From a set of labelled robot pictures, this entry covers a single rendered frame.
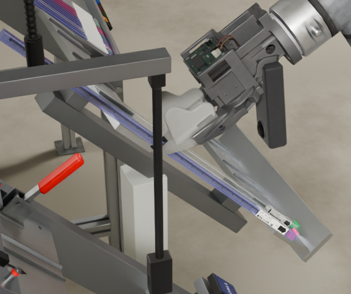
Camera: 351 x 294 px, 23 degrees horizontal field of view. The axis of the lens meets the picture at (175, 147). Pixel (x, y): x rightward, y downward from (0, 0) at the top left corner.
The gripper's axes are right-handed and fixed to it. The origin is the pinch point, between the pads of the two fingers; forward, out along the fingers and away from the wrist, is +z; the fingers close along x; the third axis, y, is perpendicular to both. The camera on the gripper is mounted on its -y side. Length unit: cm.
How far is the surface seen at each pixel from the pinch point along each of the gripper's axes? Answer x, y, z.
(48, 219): 3.6, 4.5, 15.8
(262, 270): -85, -107, 10
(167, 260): 28.0, 8.2, 4.0
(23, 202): 7.2, 10.6, 15.4
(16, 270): 36.2, 23.0, 11.0
